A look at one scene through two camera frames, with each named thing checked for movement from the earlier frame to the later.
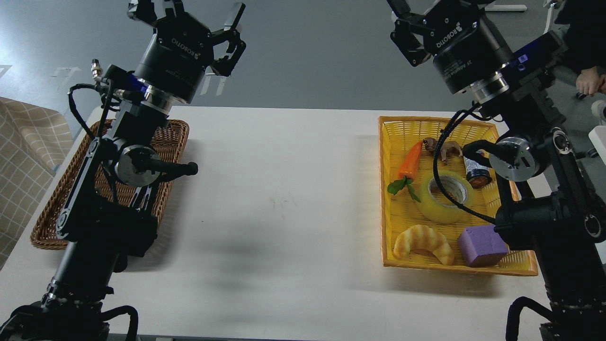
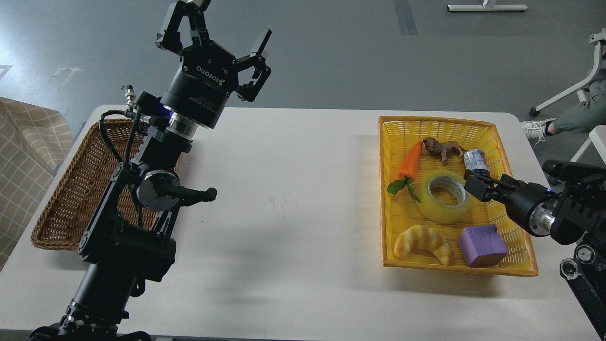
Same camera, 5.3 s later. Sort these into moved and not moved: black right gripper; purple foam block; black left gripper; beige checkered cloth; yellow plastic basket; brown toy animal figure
Moved: black right gripper; black left gripper
Not moved: brown toy animal figure; yellow plastic basket; purple foam block; beige checkered cloth
